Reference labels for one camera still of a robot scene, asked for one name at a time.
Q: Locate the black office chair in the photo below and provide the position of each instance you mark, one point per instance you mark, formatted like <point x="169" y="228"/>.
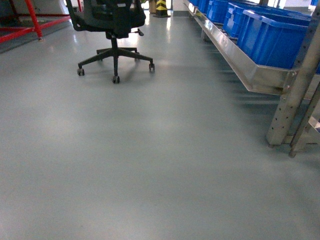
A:
<point x="116" y="18"/>

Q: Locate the steel roller conveyor rack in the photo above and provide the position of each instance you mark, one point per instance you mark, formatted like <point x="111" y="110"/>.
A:
<point x="296" y="121"/>

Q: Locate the red metal frame table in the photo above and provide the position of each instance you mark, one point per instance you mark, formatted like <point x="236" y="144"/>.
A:
<point x="21" y="17"/>

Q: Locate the large blue plastic crate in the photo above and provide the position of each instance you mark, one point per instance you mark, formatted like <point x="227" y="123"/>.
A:
<point x="272" y="40"/>

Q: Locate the yellow black traffic cone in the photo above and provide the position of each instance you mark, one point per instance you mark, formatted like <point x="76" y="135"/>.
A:
<point x="161" y="10"/>

